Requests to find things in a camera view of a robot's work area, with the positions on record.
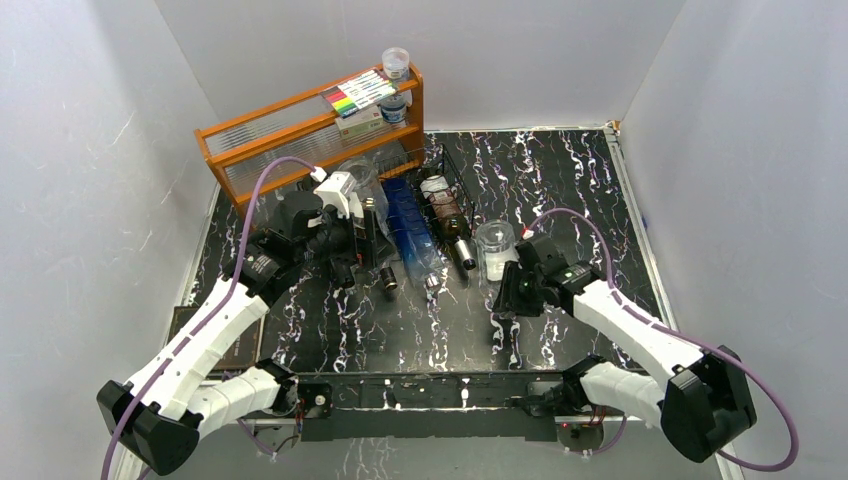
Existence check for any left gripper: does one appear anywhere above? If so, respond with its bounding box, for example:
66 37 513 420
297 202 396 269

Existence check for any clear whisky bottle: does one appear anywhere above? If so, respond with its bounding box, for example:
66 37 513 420
378 265 398 293

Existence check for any blue glass bottle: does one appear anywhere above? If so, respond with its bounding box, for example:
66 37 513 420
382 177 444 298

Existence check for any small clear bottle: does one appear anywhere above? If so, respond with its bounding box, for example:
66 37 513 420
475 220 518 283

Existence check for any olive green wine bottle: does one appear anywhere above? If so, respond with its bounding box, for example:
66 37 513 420
420 175 477 271

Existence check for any dark green wine bottle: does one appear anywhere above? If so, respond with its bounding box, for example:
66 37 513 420
330 255 358 289

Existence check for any clear bottle white cap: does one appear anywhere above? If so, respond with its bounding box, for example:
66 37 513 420
338 156 389 233

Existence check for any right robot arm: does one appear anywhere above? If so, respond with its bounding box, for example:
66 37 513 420
493 235 757 463

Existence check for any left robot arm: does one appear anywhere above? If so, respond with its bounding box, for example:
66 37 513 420
96 191 394 476

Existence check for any orange wooden shelf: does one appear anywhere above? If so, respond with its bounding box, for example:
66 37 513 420
194 64 425 217

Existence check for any white cardboard box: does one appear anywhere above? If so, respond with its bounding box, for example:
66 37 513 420
335 105 385 140

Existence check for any blue label jar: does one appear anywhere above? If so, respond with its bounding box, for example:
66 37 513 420
379 93 407 124

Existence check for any marker pen set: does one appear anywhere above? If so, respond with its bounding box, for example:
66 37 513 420
321 68 399 118

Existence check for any dark book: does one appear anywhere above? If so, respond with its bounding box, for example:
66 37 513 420
167 306 265 379

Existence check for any clear plastic jar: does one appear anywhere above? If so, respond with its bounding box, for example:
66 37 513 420
381 47 410 83

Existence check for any black wire wine rack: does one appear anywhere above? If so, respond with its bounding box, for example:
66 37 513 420
298 144 478 246

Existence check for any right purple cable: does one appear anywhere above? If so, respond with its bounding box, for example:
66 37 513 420
529 207 800 473

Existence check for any purple cable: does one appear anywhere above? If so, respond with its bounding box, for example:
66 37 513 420
100 156 319 480
529 207 800 473

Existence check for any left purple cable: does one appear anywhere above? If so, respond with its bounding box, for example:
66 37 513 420
100 156 319 480

